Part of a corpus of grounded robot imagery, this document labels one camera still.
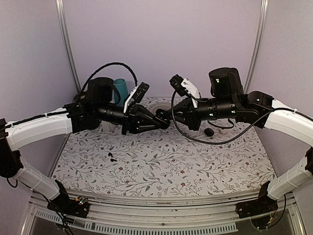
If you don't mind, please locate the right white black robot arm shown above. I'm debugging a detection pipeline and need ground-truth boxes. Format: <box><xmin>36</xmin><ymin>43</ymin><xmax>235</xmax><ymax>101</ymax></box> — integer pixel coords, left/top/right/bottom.
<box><xmin>168</xmin><ymin>68</ymin><xmax>313</xmax><ymax>146</ymax></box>

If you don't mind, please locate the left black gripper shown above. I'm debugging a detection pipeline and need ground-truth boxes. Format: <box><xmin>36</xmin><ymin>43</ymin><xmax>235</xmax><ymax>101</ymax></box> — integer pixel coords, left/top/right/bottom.
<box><xmin>95</xmin><ymin>102</ymin><xmax>162</xmax><ymax>136</ymax></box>

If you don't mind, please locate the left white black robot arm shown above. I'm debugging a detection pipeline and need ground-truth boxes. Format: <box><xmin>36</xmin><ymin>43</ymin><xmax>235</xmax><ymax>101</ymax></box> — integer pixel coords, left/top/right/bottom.
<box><xmin>0</xmin><ymin>77</ymin><xmax>170</xmax><ymax>212</ymax></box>

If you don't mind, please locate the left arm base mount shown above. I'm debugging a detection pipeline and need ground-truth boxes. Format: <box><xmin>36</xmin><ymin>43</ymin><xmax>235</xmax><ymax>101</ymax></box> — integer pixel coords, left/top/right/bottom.
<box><xmin>47</xmin><ymin>195</ymin><xmax>90</xmax><ymax>218</ymax></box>

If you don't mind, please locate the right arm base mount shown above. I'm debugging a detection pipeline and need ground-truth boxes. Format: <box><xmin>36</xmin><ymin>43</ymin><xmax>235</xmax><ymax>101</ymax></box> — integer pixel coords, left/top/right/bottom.
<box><xmin>235</xmin><ymin>199</ymin><xmax>278</xmax><ymax>230</ymax></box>

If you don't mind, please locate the spiral patterned plate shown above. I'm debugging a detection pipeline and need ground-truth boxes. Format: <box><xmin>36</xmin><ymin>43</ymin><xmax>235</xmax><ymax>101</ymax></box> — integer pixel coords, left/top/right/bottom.
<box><xmin>148</xmin><ymin>102</ymin><xmax>170</xmax><ymax>121</ymax></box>

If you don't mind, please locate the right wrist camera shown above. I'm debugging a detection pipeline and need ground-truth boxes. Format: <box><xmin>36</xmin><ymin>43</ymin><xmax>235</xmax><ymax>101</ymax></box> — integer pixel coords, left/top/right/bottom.
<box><xmin>169</xmin><ymin>74</ymin><xmax>201</xmax><ymax>108</ymax></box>

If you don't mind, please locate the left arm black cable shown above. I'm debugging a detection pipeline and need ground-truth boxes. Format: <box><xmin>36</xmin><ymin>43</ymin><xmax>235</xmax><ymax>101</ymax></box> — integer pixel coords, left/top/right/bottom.
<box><xmin>79</xmin><ymin>62</ymin><xmax>137</xmax><ymax>98</ymax></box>

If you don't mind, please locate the teal vase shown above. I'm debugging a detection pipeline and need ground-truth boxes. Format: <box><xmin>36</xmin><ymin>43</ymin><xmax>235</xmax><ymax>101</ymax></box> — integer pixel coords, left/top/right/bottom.
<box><xmin>113</xmin><ymin>78</ymin><xmax>129</xmax><ymax>106</ymax></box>

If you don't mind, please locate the left aluminium frame post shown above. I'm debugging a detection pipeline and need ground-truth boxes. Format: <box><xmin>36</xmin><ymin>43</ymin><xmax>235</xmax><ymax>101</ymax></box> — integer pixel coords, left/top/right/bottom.
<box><xmin>55</xmin><ymin>0</ymin><xmax>81</xmax><ymax>92</ymax></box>

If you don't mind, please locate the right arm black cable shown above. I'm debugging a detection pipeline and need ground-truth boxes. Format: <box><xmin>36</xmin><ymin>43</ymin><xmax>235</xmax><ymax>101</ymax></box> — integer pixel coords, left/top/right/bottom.
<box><xmin>170</xmin><ymin>90</ymin><xmax>296</xmax><ymax>144</ymax></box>

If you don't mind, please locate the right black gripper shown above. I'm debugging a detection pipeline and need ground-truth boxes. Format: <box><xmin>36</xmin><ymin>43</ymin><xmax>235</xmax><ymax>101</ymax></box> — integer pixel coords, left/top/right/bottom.
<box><xmin>165</xmin><ymin>95</ymin><xmax>237</xmax><ymax>132</ymax></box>

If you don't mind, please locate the black earbud charging case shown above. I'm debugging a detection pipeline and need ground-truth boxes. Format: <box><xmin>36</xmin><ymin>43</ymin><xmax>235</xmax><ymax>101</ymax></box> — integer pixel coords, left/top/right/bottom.
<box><xmin>155</xmin><ymin>109</ymin><xmax>172</xmax><ymax>121</ymax></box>

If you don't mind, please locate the aluminium frame post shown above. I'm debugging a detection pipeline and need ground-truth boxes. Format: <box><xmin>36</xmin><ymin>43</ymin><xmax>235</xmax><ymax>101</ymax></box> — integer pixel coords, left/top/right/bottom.
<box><xmin>244</xmin><ymin>0</ymin><xmax>269</xmax><ymax>93</ymax></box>
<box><xmin>55</xmin><ymin>0</ymin><xmax>81</xmax><ymax>92</ymax></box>

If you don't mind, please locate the right aluminium frame post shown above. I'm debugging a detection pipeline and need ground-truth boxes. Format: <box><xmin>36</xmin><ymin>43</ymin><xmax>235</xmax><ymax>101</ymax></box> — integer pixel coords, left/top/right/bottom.
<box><xmin>244</xmin><ymin>0</ymin><xmax>269</xmax><ymax>93</ymax></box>

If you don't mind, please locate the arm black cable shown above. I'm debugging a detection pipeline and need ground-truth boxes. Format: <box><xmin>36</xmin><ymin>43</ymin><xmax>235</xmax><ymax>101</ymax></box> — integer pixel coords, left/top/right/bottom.
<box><xmin>79</xmin><ymin>62</ymin><xmax>137</xmax><ymax>98</ymax></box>
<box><xmin>170</xmin><ymin>90</ymin><xmax>296</xmax><ymax>144</ymax></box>

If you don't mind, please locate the aluminium front rail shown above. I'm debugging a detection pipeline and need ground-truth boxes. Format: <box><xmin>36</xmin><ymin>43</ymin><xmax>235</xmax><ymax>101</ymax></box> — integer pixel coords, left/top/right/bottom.
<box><xmin>21</xmin><ymin>190</ymin><xmax>309</xmax><ymax>235</ymax></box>

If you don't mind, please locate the floral tablecloth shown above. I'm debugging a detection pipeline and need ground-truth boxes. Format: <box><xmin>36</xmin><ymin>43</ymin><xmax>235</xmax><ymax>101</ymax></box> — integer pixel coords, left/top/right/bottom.
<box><xmin>52</xmin><ymin>119</ymin><xmax>276</xmax><ymax>197</ymax></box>

